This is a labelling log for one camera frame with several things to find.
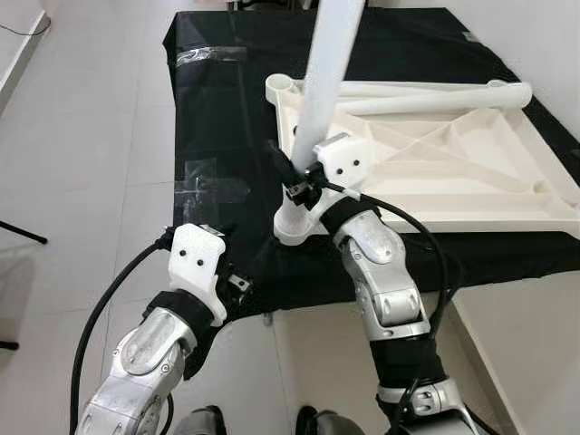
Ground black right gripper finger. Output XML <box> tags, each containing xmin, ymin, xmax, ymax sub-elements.
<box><xmin>265</xmin><ymin>140</ymin><xmax>300</xmax><ymax>187</ymax></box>

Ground black tablecloth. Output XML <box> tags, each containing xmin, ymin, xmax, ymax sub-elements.
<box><xmin>163</xmin><ymin>7</ymin><xmax>580</xmax><ymax>382</ymax></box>

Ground clear tape strip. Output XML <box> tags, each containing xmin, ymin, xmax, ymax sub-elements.
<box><xmin>177</xmin><ymin>45</ymin><xmax>247</xmax><ymax>64</ymax></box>

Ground white plastic table top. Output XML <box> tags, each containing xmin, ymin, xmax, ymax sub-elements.
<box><xmin>265</xmin><ymin>74</ymin><xmax>580</xmax><ymax>246</ymax></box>

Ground black folding chair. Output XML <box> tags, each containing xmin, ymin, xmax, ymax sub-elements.
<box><xmin>0</xmin><ymin>217</ymin><xmax>48</xmax><ymax>353</ymax></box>

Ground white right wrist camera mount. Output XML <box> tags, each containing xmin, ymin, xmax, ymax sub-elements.
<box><xmin>308</xmin><ymin>134</ymin><xmax>374</xmax><ymax>237</ymax></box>

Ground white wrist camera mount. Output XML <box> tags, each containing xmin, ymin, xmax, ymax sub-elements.
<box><xmin>168</xmin><ymin>225</ymin><xmax>227</xmax><ymax>327</ymax></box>
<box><xmin>308</xmin><ymin>134</ymin><xmax>374</xmax><ymax>237</ymax></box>

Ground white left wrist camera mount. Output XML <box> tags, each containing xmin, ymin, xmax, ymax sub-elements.
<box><xmin>168</xmin><ymin>225</ymin><xmax>227</xmax><ymax>327</ymax></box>

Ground black wall cables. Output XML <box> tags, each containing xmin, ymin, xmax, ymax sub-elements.
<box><xmin>0</xmin><ymin>14</ymin><xmax>52</xmax><ymax>39</ymax></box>

